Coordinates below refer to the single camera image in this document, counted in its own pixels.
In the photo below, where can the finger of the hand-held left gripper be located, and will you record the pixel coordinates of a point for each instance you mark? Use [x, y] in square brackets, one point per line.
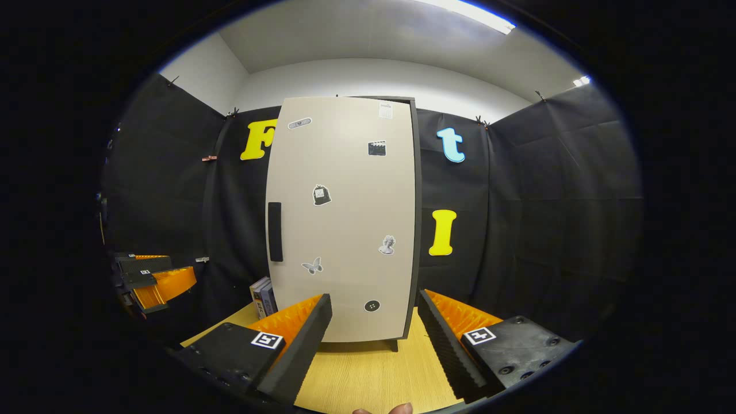
[141, 263]
[138, 279]

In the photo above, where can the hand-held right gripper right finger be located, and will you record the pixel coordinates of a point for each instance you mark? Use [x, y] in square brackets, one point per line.
[448, 351]

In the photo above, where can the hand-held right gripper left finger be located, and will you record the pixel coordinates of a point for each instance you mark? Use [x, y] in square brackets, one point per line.
[299, 351]

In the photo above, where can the dark grey cabinet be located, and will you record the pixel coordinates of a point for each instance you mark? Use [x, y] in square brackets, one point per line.
[418, 230]

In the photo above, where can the beige cabinet door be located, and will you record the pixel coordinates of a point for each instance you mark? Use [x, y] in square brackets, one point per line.
[345, 230]

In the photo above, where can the grey-blue book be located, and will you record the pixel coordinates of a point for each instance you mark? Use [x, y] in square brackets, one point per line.
[270, 302]

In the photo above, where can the white book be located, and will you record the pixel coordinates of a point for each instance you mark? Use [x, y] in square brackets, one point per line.
[257, 299]

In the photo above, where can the black backdrop cloth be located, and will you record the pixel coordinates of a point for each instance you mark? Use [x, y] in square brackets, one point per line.
[546, 201]

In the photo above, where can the small ceiling light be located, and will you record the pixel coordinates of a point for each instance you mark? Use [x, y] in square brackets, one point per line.
[582, 81]

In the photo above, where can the long ceiling light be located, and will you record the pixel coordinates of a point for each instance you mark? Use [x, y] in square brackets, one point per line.
[466, 12]

